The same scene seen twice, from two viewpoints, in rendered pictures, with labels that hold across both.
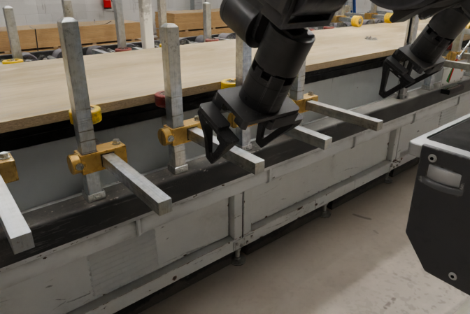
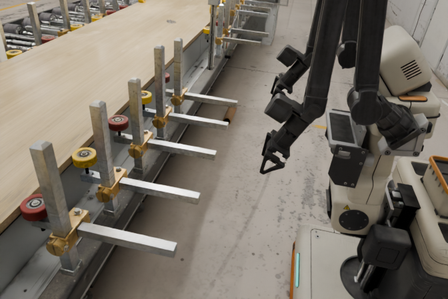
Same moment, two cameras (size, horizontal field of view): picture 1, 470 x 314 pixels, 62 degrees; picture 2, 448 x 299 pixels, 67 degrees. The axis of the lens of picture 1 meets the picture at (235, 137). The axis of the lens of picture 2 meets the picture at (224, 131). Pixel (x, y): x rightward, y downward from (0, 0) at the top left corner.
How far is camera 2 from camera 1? 78 cm
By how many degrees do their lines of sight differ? 38
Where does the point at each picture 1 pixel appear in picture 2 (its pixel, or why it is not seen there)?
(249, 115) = (287, 152)
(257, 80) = (290, 138)
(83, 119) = (110, 164)
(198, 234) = not seen: hidden behind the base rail
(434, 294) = (253, 179)
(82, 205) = (111, 219)
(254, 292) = (165, 223)
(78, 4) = not seen: outside the picture
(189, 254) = not seen: hidden behind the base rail
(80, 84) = (108, 142)
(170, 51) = (138, 97)
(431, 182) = (340, 156)
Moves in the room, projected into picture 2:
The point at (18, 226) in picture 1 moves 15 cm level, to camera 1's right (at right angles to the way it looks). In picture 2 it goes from (165, 244) to (209, 220)
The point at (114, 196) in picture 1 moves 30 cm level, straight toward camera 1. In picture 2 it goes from (125, 204) to (190, 242)
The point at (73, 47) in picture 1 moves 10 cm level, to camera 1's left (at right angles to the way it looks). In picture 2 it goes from (104, 120) to (70, 130)
